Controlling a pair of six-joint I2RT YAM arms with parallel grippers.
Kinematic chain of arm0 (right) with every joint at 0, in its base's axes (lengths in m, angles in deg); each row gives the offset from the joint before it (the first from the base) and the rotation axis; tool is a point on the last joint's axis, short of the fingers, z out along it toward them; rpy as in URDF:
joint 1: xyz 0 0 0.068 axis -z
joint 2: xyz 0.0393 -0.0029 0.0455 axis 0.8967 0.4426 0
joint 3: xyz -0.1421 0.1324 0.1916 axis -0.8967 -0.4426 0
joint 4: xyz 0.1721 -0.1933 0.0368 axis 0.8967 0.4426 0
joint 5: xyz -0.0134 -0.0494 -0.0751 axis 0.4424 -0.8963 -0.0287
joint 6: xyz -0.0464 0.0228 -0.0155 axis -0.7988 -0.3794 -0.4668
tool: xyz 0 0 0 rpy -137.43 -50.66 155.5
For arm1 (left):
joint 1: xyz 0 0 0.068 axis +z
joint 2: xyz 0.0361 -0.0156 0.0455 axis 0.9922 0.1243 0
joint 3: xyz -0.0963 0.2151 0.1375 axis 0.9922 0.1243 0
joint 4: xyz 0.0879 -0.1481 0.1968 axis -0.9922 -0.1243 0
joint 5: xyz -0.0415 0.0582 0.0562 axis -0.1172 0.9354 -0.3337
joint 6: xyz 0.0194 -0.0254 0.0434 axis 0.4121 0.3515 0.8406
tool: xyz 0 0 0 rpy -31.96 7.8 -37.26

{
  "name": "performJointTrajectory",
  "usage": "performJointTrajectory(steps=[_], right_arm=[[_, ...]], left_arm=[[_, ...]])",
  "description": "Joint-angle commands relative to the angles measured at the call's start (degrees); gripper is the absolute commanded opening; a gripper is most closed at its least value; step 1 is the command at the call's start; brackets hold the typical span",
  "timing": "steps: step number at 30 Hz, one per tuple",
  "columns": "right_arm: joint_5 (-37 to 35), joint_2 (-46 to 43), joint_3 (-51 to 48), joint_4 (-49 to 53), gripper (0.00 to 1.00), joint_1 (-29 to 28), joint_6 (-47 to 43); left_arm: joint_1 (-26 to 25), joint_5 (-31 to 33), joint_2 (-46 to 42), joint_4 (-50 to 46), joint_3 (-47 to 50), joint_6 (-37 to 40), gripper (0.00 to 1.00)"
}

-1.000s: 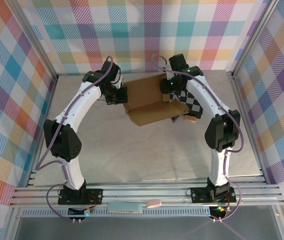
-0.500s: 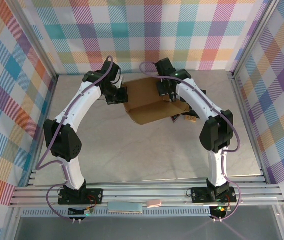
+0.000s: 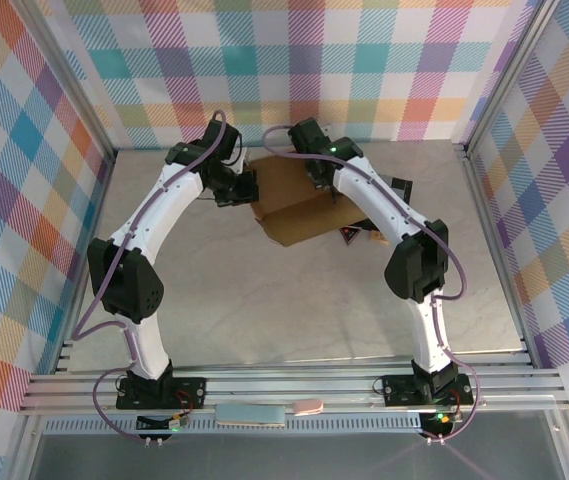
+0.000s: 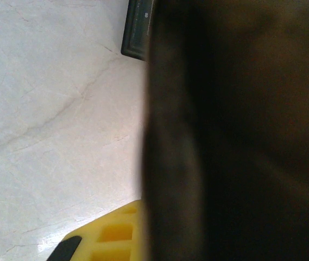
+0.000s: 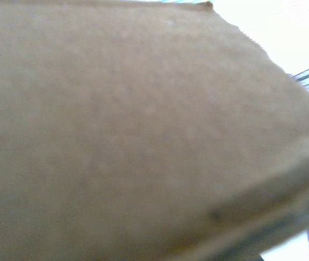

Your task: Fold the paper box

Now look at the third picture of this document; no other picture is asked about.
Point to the grey metal panel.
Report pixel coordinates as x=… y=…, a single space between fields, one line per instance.
x=289 y=460

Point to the black triangular sticker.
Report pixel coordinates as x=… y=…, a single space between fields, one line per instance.
x=350 y=235

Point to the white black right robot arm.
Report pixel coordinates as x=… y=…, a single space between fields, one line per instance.
x=374 y=200

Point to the black grey checkerboard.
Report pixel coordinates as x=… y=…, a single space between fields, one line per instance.
x=399 y=187

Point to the left controller board green light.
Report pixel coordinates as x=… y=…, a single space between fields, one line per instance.
x=164 y=422

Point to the brown cardboard paper box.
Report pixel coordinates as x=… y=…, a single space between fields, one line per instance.
x=289 y=200

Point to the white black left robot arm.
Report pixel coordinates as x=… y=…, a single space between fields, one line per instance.
x=174 y=190

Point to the aluminium frame rail bed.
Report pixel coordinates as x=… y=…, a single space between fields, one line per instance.
x=289 y=385

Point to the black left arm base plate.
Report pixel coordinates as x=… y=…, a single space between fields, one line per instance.
x=189 y=392

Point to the light blue flat pad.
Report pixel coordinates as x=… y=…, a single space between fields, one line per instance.
x=249 y=415

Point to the controller board green light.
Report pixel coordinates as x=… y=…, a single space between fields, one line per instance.
x=164 y=422
x=441 y=419

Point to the right controller board green light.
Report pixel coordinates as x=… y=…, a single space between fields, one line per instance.
x=441 y=419

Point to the pink eraser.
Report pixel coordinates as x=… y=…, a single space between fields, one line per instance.
x=309 y=406

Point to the aluminium side floor rail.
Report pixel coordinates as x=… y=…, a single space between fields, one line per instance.
x=96 y=210
x=494 y=250

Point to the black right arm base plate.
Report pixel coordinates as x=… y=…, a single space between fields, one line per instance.
x=399 y=390

